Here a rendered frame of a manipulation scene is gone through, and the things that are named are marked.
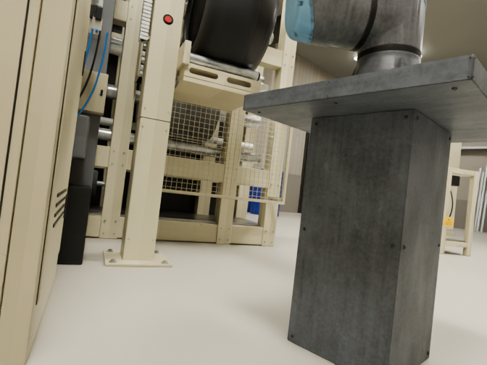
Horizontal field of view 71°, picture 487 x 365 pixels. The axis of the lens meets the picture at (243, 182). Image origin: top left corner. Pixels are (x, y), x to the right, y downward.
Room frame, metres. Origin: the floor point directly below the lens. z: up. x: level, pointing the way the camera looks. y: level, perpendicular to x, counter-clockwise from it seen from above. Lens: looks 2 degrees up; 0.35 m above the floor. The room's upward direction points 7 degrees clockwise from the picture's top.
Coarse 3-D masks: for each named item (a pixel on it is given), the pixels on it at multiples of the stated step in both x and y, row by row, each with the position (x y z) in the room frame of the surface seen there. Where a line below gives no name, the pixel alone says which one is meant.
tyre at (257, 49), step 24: (192, 0) 1.76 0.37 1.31; (216, 0) 1.37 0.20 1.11; (240, 0) 1.38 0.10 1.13; (264, 0) 1.42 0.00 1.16; (192, 24) 1.86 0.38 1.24; (216, 24) 1.40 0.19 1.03; (240, 24) 1.42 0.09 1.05; (264, 24) 1.45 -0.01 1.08; (192, 48) 1.56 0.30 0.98; (216, 48) 1.46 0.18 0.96; (240, 48) 1.48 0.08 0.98; (264, 48) 1.52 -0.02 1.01
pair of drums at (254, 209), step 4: (280, 184) 5.81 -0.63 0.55; (252, 188) 5.91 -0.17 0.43; (256, 188) 5.78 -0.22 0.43; (260, 188) 5.72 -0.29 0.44; (280, 188) 5.83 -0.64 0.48; (256, 192) 5.77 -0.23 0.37; (280, 192) 5.85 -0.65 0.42; (252, 196) 5.85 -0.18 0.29; (256, 196) 5.76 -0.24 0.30; (260, 196) 5.71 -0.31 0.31; (248, 204) 6.17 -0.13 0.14; (252, 204) 5.82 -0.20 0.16; (256, 204) 5.75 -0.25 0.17; (248, 208) 6.17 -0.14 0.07; (252, 208) 5.81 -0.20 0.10; (256, 208) 5.74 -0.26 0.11; (252, 212) 5.80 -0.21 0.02; (256, 212) 5.74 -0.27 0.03
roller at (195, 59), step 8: (192, 56) 1.44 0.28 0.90; (200, 56) 1.46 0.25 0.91; (200, 64) 1.47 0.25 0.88; (208, 64) 1.48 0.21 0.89; (216, 64) 1.49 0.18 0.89; (224, 64) 1.50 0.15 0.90; (232, 64) 1.52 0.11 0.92; (232, 72) 1.53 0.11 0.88; (240, 72) 1.54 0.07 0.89; (248, 72) 1.55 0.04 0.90; (256, 72) 1.57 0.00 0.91
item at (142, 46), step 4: (140, 44) 1.86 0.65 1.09; (144, 44) 1.81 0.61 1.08; (140, 48) 1.83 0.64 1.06; (144, 48) 1.82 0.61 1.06; (140, 52) 1.80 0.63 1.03; (144, 52) 1.83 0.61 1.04; (140, 56) 1.80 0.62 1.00; (144, 56) 1.84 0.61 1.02; (140, 60) 1.80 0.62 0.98; (136, 64) 1.92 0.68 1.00; (140, 64) 1.81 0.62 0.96; (136, 68) 1.89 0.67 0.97; (140, 68) 1.84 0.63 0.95; (136, 72) 1.86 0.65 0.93; (140, 72) 1.81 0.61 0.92; (136, 76) 1.84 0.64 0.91; (140, 76) 1.82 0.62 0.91; (136, 80) 1.90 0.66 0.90; (140, 80) 1.94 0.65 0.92
